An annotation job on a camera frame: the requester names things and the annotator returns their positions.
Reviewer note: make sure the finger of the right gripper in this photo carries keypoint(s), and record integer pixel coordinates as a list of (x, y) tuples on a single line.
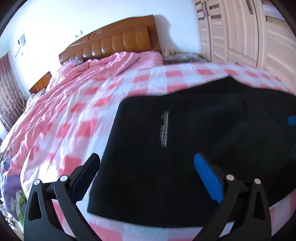
[(292, 120)]

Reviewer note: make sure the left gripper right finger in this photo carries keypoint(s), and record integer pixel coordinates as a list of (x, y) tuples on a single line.
[(211, 176)]

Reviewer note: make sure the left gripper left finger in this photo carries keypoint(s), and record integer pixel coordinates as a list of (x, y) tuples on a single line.
[(82, 177)]

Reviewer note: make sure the black pants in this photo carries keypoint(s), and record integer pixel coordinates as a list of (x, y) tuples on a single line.
[(147, 174)]

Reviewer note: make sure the purple floral blanket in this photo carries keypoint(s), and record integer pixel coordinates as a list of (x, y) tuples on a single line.
[(10, 188)]

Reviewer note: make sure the beige wardrobe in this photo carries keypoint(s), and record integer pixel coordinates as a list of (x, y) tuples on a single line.
[(253, 33)]

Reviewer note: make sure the dark patterned curtain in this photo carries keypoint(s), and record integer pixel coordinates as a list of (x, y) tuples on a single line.
[(11, 96)]

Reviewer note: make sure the wooden nightstand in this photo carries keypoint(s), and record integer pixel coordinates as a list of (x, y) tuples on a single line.
[(41, 83)]

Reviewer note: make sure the pink quilt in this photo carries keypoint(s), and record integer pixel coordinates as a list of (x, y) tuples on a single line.
[(107, 67)]

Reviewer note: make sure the floral covered nightstand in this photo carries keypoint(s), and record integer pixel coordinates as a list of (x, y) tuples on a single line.
[(171, 56)]

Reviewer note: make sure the white air conditioner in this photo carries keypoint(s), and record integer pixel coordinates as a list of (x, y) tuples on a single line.
[(20, 42)]

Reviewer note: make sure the wooden headboard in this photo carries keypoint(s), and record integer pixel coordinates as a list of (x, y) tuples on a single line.
[(135, 34)]

